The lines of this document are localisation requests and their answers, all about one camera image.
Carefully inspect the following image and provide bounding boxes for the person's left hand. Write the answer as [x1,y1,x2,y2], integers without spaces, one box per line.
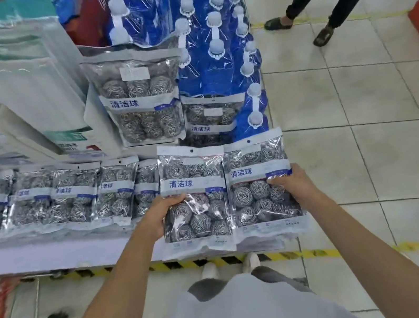
[136,192,194,244]

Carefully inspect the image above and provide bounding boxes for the person's right hand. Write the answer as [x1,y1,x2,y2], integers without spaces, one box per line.
[265,159,326,217]

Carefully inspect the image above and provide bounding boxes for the steel scourer ball packet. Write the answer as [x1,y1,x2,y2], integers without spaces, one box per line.
[144,135,242,264]
[217,124,311,247]

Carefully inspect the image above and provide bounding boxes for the person's left forearm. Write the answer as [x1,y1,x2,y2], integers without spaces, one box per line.
[28,224,181,318]

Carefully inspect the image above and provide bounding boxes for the person's right forearm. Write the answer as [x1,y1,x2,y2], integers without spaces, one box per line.
[299,174,419,318]

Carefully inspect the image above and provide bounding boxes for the white shoe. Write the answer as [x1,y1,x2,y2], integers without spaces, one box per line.
[240,252,262,274]
[199,261,220,283]

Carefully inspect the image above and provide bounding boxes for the small steel scourer packet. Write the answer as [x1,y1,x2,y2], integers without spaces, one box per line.
[176,84,253,152]

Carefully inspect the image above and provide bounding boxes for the grey shorts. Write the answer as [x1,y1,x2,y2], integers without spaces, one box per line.
[185,257,314,314]

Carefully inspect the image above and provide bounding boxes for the row of scourer packets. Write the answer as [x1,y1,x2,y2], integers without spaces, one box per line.
[0,142,169,248]

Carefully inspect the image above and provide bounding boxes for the large steel scourer packet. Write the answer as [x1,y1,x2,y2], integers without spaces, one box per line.
[77,29,197,161]

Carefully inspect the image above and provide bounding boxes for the white display shelf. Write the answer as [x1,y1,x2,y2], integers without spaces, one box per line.
[0,189,289,297]

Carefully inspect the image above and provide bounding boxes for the white t-shirt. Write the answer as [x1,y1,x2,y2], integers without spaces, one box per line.
[125,251,382,318]

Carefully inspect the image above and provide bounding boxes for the stack of blue refill pouches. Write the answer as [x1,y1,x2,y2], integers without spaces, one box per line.
[100,0,275,162]

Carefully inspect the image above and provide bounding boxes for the stack of white flat packets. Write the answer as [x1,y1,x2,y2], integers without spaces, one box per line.
[0,0,122,178]

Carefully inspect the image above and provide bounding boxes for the red carton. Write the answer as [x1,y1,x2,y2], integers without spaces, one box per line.
[58,0,134,54]

